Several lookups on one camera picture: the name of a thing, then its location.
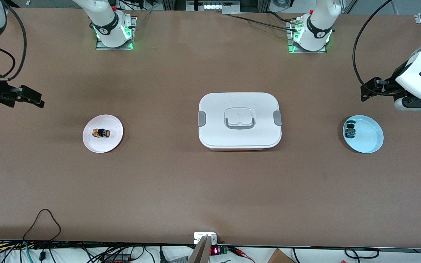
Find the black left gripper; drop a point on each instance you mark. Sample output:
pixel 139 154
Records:
pixel 394 81

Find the orange push-button switch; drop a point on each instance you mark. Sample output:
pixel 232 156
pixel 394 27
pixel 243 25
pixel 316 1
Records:
pixel 101 133

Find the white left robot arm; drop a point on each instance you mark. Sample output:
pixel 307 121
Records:
pixel 317 29

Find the light blue round plate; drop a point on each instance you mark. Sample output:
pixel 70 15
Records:
pixel 369 140

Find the pink round plate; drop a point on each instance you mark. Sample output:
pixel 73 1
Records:
pixel 102 144

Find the white lidded box grey clips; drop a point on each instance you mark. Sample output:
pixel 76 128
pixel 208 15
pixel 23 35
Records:
pixel 239 137

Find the brown cardboard box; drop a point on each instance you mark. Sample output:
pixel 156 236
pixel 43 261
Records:
pixel 280 257

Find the red clip lead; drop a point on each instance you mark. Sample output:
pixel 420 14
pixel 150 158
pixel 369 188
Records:
pixel 241 252

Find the red digit display board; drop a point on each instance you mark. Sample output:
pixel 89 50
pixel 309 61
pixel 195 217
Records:
pixel 215 250

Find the blue green switch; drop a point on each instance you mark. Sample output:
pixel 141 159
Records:
pixel 350 130

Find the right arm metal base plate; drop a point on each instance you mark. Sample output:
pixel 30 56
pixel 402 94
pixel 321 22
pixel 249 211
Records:
pixel 101 46

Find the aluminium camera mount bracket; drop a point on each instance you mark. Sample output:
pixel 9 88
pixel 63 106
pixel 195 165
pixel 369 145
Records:
pixel 201 252

